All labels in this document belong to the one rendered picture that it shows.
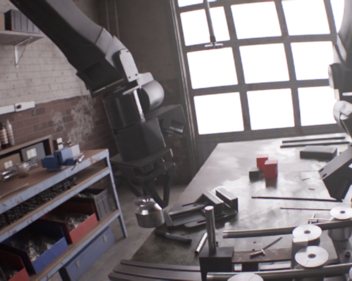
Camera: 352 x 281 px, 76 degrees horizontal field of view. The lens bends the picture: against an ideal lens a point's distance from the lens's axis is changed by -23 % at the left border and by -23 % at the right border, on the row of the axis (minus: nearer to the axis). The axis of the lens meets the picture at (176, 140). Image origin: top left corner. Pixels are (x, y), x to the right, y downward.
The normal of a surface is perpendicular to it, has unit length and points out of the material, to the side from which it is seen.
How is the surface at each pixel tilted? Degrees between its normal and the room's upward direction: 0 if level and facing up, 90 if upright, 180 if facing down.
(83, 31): 77
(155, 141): 90
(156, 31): 90
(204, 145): 90
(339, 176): 90
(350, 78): 135
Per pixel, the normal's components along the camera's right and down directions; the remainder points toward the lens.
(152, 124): 0.69, 0.04
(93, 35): 0.73, -0.27
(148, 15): -0.30, 0.22
